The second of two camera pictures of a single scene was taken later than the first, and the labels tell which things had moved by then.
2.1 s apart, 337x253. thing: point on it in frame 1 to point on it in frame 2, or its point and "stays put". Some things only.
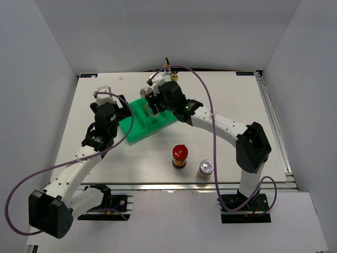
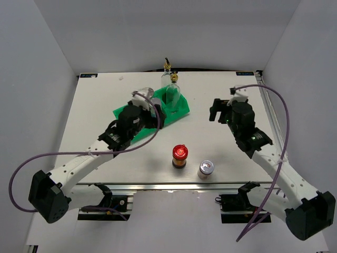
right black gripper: [152, 100] to [216, 107]
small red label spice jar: [206, 168] stays put
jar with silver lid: [145, 90] stays put
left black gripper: [123, 112] to [152, 122]
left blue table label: [89, 75] stays put
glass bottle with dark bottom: [167, 72] stays put
